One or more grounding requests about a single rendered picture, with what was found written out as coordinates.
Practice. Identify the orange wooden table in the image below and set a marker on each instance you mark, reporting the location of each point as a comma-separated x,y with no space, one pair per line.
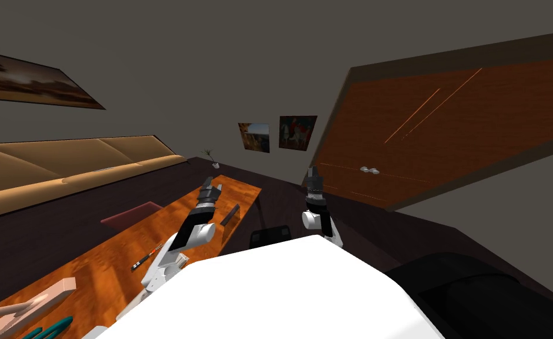
112,263

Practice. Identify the teal tool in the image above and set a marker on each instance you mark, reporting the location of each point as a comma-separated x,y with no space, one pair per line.
50,328

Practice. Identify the tan sofa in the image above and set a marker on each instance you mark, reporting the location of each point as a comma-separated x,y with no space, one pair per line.
46,174

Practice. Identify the small potted plant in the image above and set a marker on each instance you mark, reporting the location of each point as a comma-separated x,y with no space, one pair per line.
210,157

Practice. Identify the black flat bar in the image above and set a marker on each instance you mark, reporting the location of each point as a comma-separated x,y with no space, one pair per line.
230,214

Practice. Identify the black and red pen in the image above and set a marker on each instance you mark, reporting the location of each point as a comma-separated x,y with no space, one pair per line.
146,257

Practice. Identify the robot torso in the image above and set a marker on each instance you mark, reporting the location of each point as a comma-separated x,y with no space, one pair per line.
276,292

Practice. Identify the small cliff landscape picture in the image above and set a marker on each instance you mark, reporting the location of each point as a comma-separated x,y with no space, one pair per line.
254,137

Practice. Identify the orange wooden door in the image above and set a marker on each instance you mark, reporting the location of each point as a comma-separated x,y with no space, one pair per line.
446,132

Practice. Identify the silver door knob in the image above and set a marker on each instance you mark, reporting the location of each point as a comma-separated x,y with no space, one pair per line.
369,170

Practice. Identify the dark red mat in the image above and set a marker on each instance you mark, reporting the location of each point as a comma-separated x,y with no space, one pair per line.
133,215

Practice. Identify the large brown landscape picture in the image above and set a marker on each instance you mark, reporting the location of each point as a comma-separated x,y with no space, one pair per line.
27,82

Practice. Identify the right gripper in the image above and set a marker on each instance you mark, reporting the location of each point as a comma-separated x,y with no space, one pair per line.
314,182

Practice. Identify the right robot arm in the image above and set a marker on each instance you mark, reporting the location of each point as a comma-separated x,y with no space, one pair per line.
322,221

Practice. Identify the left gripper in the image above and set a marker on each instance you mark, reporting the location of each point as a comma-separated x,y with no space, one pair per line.
207,194

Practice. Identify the pale pink rod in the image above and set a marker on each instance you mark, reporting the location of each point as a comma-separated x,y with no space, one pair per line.
1,311

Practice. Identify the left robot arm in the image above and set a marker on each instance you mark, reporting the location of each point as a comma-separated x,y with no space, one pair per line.
192,235

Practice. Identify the small picture with figures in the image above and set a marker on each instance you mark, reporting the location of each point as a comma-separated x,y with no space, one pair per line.
297,133

